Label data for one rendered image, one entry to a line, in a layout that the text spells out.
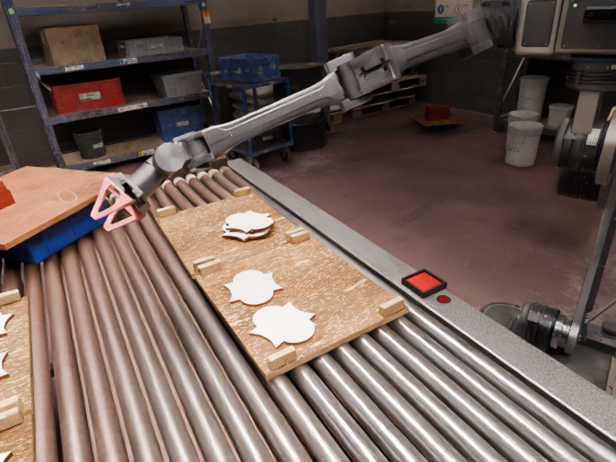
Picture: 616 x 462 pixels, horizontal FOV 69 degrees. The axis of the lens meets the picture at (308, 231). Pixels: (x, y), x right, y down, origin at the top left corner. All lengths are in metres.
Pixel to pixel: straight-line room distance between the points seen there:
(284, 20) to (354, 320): 5.96
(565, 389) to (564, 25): 0.88
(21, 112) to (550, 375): 5.52
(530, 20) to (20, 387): 1.43
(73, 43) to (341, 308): 4.55
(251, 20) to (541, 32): 5.32
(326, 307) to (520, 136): 3.77
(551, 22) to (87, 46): 4.51
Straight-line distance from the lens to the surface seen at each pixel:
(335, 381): 0.88
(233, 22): 6.34
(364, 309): 1.00
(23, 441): 0.93
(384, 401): 0.85
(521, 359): 0.97
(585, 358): 2.10
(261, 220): 1.33
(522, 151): 4.65
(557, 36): 1.39
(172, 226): 1.46
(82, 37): 5.24
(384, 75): 0.98
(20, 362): 1.10
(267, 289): 1.07
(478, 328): 1.02
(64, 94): 5.16
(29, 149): 5.90
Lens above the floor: 1.55
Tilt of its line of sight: 28 degrees down
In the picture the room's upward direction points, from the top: 4 degrees counter-clockwise
